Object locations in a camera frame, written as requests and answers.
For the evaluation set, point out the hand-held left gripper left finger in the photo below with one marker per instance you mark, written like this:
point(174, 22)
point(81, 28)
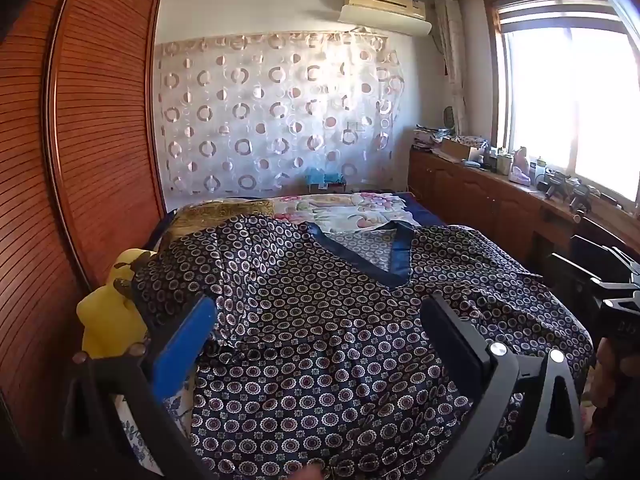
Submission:
point(185, 345)

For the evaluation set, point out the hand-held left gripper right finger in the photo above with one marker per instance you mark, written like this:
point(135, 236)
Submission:
point(460, 345)

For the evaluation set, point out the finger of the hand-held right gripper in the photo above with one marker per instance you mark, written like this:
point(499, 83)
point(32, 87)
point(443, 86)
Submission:
point(600, 250)
point(570, 267)

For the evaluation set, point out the navy circle-patterned garment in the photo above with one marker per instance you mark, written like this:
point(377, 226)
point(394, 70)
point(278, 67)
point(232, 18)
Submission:
point(325, 335)

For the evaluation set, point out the black handheld device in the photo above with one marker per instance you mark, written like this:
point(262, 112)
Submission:
point(555, 182)
point(582, 197)

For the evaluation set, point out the yellow plush toy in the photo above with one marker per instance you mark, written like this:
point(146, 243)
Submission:
point(100, 320)

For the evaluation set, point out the white blue floral sheet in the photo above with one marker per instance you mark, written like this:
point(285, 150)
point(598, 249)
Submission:
point(132, 435)

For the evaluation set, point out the pale pink figurine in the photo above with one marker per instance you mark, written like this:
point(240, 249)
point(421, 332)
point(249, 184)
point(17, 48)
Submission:
point(521, 167)

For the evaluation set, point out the long wooden low cabinet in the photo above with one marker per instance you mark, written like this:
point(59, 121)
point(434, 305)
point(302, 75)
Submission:
point(470, 195)

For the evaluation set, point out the golden brown cloth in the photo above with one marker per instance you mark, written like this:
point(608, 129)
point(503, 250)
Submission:
point(220, 212)

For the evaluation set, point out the dark blue bed sheet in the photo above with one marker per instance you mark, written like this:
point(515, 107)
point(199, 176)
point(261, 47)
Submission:
point(425, 210)

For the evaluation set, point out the wooden framed window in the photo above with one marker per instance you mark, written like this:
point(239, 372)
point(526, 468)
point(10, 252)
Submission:
point(550, 100)

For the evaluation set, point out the cardboard box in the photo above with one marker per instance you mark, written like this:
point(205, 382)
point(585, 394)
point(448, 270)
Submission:
point(455, 149)

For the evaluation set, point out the floral quilt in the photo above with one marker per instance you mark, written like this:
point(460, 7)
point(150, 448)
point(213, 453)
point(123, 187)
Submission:
point(340, 210)

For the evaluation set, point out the small oval mirror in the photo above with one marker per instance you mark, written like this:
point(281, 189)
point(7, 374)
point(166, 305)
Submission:
point(448, 116)

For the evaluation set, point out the pile of papers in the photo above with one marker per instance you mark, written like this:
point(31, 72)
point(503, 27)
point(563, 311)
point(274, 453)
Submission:
point(425, 137)

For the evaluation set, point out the teal box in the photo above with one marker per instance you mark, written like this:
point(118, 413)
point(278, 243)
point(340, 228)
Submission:
point(320, 177)

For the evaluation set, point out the circle-patterned sheer wall curtain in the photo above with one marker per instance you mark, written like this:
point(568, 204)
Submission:
point(280, 110)

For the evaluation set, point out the white wall air conditioner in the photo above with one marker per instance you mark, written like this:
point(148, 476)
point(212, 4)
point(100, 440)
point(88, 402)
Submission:
point(385, 15)

